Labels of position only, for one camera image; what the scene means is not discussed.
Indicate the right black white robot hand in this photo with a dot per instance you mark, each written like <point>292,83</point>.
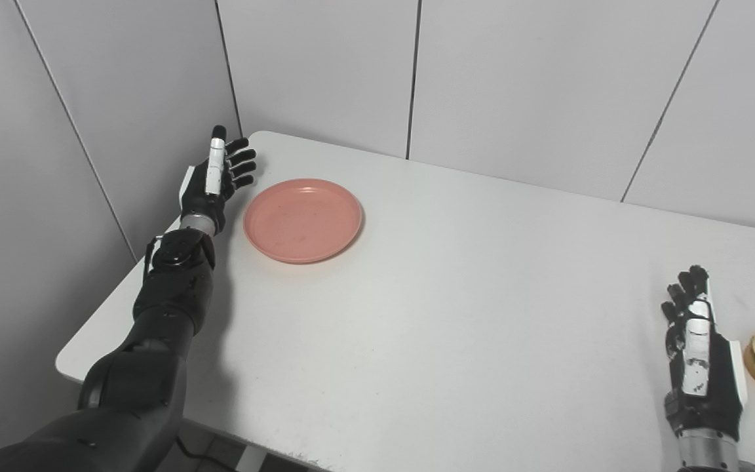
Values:
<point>702,373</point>

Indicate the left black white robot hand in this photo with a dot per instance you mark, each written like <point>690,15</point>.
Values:
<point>213,183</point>

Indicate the pink plastic plate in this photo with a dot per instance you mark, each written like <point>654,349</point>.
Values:
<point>303,220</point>

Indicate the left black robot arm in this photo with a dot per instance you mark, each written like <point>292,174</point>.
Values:
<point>135,354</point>

